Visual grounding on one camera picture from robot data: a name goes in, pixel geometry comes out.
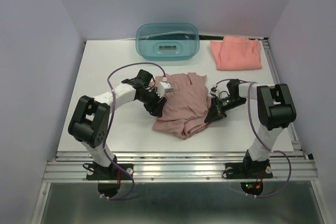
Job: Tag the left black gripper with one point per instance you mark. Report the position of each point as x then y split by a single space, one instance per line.
156 109

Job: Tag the dusty pink ruffled skirt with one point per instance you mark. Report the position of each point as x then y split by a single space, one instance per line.
186 108

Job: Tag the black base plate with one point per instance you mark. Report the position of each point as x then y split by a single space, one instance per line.
246 172
96 172

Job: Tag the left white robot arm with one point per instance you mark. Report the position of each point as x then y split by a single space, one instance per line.
91 120

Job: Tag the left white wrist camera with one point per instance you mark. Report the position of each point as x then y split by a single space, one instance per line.
163 88

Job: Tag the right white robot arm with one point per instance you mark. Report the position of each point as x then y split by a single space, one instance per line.
270 111

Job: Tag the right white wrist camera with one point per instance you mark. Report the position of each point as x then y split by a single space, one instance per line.
214 90

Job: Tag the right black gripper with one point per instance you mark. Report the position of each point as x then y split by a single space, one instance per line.
216 111

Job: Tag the folded coral pink skirt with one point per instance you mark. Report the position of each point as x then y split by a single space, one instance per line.
236 54

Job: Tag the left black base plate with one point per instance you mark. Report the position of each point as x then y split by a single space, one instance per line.
96 172

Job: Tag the teal plastic basin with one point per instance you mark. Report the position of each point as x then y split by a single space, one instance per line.
167 41

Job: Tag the aluminium rail frame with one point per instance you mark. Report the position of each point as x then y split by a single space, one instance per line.
177 181

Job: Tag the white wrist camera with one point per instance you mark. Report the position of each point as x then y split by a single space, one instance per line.
163 88
214 90

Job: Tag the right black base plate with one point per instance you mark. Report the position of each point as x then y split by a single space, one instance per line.
246 172

